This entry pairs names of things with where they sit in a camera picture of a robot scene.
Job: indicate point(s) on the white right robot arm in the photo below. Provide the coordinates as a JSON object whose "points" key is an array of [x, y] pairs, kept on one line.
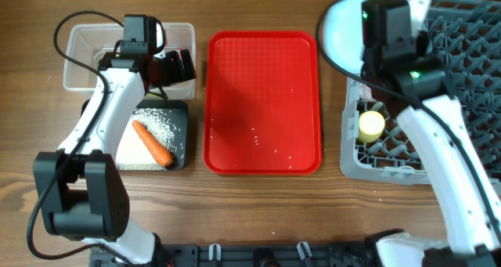
{"points": [[431, 118]]}

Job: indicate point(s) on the grey dishwasher rack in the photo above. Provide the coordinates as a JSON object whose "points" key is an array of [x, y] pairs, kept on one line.
{"points": [[465, 36]]}

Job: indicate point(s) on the red plastic tray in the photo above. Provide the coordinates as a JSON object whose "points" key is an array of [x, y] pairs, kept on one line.
{"points": [[262, 112]]}

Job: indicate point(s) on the orange carrot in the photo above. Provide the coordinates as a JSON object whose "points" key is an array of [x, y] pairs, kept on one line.
{"points": [[159, 153]]}

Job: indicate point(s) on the clear plastic storage bin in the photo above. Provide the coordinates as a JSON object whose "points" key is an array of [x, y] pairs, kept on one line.
{"points": [[89, 42]]}

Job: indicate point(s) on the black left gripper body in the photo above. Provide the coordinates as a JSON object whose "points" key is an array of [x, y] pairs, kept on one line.
{"points": [[177, 66]]}

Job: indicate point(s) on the yellow plastic cup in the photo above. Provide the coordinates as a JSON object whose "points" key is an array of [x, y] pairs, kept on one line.
{"points": [[371, 126]]}

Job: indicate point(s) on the light blue plate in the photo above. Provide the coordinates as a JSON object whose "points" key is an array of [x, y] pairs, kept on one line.
{"points": [[342, 35]]}

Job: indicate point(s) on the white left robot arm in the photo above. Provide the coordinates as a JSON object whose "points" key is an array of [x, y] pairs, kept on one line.
{"points": [[81, 196]]}

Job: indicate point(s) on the black waste tray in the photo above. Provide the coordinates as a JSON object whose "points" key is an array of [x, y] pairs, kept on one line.
{"points": [[101, 148]]}

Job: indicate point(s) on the white rice pile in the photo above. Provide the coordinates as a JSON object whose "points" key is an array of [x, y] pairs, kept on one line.
{"points": [[168, 126]]}

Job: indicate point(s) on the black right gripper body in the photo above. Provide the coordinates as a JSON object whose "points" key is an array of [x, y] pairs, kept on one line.
{"points": [[366, 63]]}

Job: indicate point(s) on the pink plastic cup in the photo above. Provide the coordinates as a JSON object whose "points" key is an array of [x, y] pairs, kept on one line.
{"points": [[365, 93]]}

